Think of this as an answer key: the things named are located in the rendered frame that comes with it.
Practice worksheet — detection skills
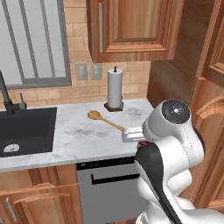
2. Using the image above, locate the tall wooden cupboard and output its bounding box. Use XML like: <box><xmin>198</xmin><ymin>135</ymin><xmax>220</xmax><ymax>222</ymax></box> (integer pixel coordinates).
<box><xmin>146</xmin><ymin>0</ymin><xmax>224</xmax><ymax>214</ymax></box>

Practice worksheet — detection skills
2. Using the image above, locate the black dishwasher handle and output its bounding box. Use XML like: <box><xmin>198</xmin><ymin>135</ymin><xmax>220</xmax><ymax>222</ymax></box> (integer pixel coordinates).
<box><xmin>90</xmin><ymin>173</ymin><xmax>141</xmax><ymax>186</ymax></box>

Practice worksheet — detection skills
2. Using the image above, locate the wooden base cupboard door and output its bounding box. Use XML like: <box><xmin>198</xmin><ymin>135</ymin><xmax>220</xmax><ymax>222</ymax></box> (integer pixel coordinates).
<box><xmin>0</xmin><ymin>183</ymin><xmax>84</xmax><ymax>224</ymax></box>

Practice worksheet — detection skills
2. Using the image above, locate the silver base cupboard handle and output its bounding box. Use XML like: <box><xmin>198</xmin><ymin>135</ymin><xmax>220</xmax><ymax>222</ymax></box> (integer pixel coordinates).
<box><xmin>4</xmin><ymin>197</ymin><xmax>18</xmax><ymax>223</ymax></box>

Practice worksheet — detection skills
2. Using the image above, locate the silver cupboard door handle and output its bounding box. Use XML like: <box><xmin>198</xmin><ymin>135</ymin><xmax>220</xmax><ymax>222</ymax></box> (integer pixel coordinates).
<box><xmin>97</xmin><ymin>2</ymin><xmax>104</xmax><ymax>53</ymax></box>

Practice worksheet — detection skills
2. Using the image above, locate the white paper towel roll holder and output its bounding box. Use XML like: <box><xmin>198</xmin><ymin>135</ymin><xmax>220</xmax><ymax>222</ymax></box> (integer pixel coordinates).
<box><xmin>103</xmin><ymin>66</ymin><xmax>124</xmax><ymax>113</ymax></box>

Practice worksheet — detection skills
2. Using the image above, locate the black tap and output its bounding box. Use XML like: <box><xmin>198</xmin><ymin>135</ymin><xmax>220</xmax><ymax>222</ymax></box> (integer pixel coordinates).
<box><xmin>0</xmin><ymin>69</ymin><xmax>27</xmax><ymax>116</ymax></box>

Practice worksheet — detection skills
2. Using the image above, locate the grey wall socket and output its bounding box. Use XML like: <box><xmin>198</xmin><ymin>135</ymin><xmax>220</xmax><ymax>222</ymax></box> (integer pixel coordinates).
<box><xmin>75</xmin><ymin>62</ymin><xmax>88</xmax><ymax>81</ymax></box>
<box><xmin>90</xmin><ymin>62</ymin><xmax>103</xmax><ymax>81</ymax></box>

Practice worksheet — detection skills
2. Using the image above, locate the wooden spoon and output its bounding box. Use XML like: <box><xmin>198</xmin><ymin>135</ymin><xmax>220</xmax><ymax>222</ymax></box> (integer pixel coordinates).
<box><xmin>87</xmin><ymin>109</ymin><xmax>127</xmax><ymax>133</ymax></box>

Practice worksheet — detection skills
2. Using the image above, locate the grey window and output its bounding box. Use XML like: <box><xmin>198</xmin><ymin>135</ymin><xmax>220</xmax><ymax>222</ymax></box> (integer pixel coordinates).
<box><xmin>0</xmin><ymin>0</ymin><xmax>73</xmax><ymax>90</ymax></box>

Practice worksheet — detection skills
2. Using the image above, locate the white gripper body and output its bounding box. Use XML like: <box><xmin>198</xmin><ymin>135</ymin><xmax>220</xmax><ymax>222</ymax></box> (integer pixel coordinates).
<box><xmin>121</xmin><ymin>126</ymin><xmax>146</xmax><ymax>144</ymax></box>

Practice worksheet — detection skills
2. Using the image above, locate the black sink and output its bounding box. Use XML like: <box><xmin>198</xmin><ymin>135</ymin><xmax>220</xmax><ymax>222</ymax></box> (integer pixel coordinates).
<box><xmin>0</xmin><ymin>107</ymin><xmax>58</xmax><ymax>158</ymax></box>

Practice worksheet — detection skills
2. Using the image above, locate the wooden wall cupboard door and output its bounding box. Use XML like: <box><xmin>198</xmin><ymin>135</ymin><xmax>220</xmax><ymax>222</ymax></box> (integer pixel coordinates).
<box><xmin>86</xmin><ymin>0</ymin><xmax>186</xmax><ymax>64</ymax></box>

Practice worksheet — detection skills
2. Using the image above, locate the grey dishwasher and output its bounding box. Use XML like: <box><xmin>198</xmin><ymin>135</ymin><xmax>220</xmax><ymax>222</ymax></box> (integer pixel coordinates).
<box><xmin>76</xmin><ymin>156</ymin><xmax>149</xmax><ymax>224</ymax></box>

